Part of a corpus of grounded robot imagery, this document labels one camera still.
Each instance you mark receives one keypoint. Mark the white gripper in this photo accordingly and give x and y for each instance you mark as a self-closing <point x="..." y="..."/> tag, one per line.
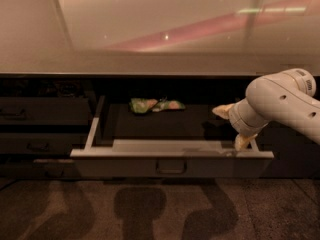
<point x="235" y="119"/>

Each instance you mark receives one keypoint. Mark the grey drawer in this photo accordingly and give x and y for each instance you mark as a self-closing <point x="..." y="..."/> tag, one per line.
<point x="180" y="144"/>
<point x="40" y="143"/>
<point x="44" y="111"/>
<point x="61" y="169"/>

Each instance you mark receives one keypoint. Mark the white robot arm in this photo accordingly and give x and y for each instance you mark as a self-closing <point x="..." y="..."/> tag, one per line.
<point x="286" y="97"/>

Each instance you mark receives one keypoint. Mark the dark round object in drawer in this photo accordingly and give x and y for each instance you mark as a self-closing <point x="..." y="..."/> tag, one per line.
<point x="67" y="89"/>

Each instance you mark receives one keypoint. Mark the green snack packet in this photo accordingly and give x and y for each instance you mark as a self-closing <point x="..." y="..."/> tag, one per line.
<point x="144" y="106"/>

